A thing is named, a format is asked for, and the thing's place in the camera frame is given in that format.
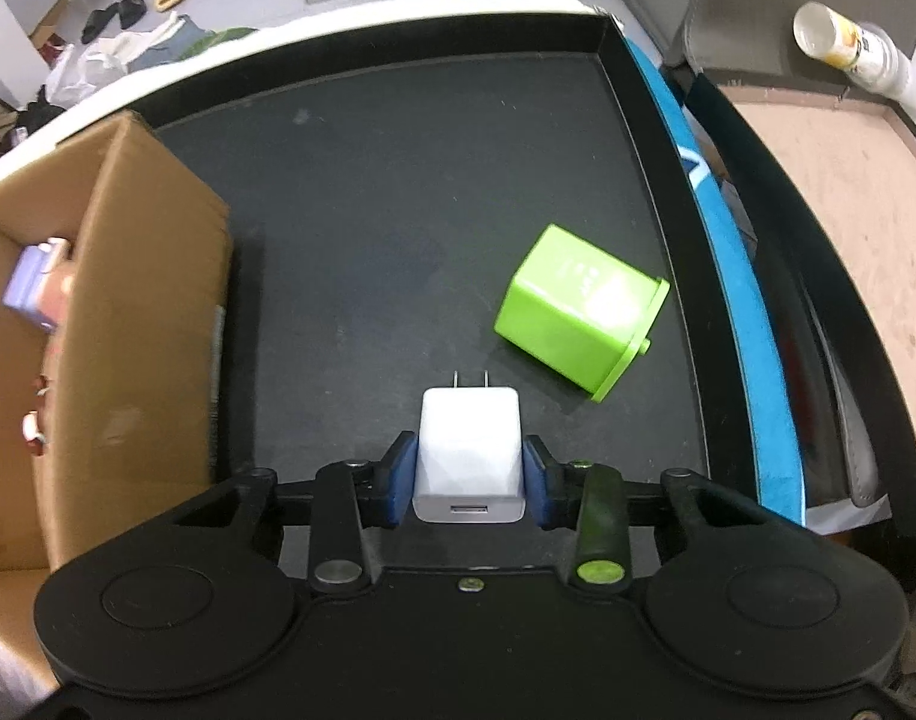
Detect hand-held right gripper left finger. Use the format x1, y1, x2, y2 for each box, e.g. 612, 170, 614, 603
169, 431, 421, 593

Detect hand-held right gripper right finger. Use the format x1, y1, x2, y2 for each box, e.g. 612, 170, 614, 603
522, 433, 776, 593

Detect white charger plug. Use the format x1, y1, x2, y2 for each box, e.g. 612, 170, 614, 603
411, 369, 528, 526

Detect large black tray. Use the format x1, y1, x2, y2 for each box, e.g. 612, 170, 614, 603
56, 11, 765, 572

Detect brown cardboard box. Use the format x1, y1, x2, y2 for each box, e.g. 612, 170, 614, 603
0, 109, 234, 577

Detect green plastic box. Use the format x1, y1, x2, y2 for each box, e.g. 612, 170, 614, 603
492, 223, 670, 404

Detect blue flat board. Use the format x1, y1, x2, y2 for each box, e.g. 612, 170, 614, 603
623, 34, 809, 533

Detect small red white toy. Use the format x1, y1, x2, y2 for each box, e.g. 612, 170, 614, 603
21, 375, 54, 458

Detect pink toy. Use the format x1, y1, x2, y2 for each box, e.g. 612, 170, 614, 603
39, 270, 75, 328

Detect purple plastic box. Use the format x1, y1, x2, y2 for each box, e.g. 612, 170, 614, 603
2, 240, 70, 331

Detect black tray with brown lining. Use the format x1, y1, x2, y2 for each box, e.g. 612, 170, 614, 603
683, 69, 916, 541

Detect blue jeans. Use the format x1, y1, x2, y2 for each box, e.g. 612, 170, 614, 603
131, 19, 213, 70

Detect dark clothes pile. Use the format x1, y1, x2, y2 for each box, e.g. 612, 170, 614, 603
15, 94, 70, 137

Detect pile of clothes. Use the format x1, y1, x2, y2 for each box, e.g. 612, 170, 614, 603
90, 13, 180, 68

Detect white plastic bag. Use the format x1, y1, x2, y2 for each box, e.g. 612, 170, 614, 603
44, 41, 111, 107

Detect white plastic jar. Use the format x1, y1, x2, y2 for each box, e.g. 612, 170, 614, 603
793, 1, 914, 101

